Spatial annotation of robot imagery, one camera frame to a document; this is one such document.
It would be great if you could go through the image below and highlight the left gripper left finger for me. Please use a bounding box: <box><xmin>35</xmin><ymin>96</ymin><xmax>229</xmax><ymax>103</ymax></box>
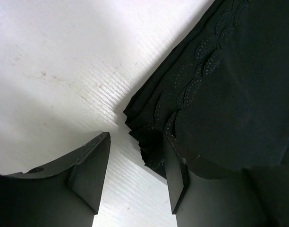
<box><xmin>0</xmin><ymin>132</ymin><xmax>111</xmax><ymax>227</ymax></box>

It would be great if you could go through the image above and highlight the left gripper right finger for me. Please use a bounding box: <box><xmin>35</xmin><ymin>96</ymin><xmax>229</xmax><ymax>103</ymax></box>
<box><xmin>164</xmin><ymin>133</ymin><xmax>289</xmax><ymax>227</ymax></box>

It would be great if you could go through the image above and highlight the black cloth placemat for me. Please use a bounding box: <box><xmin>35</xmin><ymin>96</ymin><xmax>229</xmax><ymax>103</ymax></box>
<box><xmin>124</xmin><ymin>0</ymin><xmax>289</xmax><ymax>176</ymax></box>

